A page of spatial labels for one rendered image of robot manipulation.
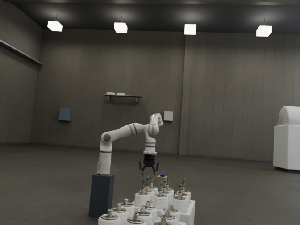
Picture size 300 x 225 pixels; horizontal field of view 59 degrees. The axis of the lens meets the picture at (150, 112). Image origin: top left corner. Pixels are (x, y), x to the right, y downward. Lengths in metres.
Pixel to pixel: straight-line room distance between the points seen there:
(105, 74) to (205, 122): 4.91
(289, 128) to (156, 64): 6.53
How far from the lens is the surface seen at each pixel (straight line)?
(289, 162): 7.48
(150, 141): 1.81
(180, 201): 1.68
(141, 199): 1.73
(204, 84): 11.67
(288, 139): 7.47
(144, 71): 11.86
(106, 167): 2.09
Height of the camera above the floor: 0.61
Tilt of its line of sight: 6 degrees up
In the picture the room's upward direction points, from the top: 4 degrees clockwise
